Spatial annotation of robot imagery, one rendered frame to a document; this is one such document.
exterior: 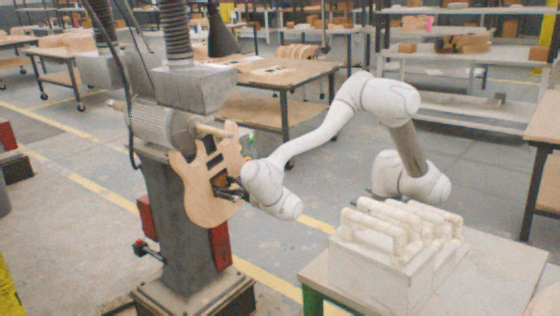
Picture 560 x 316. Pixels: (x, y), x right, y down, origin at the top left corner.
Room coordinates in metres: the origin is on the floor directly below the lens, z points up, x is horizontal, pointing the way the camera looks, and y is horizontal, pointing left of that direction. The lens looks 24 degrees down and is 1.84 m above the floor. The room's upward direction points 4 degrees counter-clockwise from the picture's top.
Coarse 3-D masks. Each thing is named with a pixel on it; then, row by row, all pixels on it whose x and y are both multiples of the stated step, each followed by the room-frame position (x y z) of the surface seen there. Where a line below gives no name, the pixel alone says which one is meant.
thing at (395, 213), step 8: (360, 200) 1.08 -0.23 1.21; (368, 200) 1.07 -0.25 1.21; (368, 208) 1.05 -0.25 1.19; (376, 208) 1.04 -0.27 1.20; (384, 208) 1.02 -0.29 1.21; (392, 208) 1.01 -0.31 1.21; (392, 216) 1.00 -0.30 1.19; (400, 216) 0.98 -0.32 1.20; (408, 216) 0.97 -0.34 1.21; (416, 216) 0.96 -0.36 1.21; (408, 224) 0.97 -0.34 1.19
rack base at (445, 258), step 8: (448, 248) 1.06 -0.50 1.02; (456, 248) 1.07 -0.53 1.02; (440, 256) 1.03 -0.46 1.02; (448, 256) 1.03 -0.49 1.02; (440, 264) 0.99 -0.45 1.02; (448, 264) 1.03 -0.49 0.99; (440, 272) 0.99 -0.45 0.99; (448, 272) 1.04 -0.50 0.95; (440, 280) 1.00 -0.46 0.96; (432, 288) 0.96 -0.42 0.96
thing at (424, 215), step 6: (390, 204) 1.18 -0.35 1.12; (396, 204) 1.17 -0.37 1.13; (402, 204) 1.16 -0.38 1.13; (408, 210) 1.14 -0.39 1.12; (414, 210) 1.13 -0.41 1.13; (420, 210) 1.12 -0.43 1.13; (420, 216) 1.10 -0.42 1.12; (426, 216) 1.09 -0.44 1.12; (432, 216) 1.08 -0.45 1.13; (438, 216) 1.08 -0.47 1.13; (432, 222) 1.08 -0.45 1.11; (438, 222) 1.07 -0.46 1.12
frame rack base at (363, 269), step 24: (336, 240) 1.03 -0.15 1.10; (360, 240) 1.02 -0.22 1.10; (384, 240) 1.02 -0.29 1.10; (336, 264) 1.02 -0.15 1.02; (360, 264) 0.96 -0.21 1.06; (384, 264) 0.91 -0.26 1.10; (408, 264) 0.90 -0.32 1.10; (432, 264) 0.95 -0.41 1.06; (360, 288) 0.96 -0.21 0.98; (384, 288) 0.91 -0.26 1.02; (408, 288) 0.86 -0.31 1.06; (384, 312) 0.90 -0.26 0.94; (408, 312) 0.86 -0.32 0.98
